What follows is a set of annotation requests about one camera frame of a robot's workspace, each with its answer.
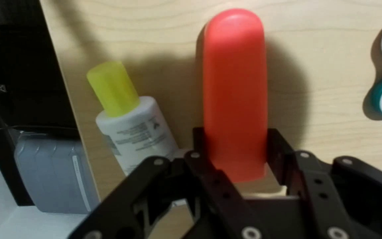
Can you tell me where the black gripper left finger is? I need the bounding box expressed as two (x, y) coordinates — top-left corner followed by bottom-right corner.
(66, 126), (263, 239)

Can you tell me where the white tube with yellow cap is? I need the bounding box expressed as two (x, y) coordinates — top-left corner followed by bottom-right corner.
(86, 60), (181, 177)

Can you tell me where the grey box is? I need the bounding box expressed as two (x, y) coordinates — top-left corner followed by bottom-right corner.
(13, 136), (100, 215)

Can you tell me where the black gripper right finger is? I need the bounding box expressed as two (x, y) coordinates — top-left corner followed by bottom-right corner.
(266, 126), (382, 239)

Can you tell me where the red oblong plastic object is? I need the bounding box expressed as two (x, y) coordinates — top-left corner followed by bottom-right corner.
(200, 8), (270, 184)

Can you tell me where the black bin under desk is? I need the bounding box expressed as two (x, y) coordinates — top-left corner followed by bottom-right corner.
(0, 0), (79, 206)

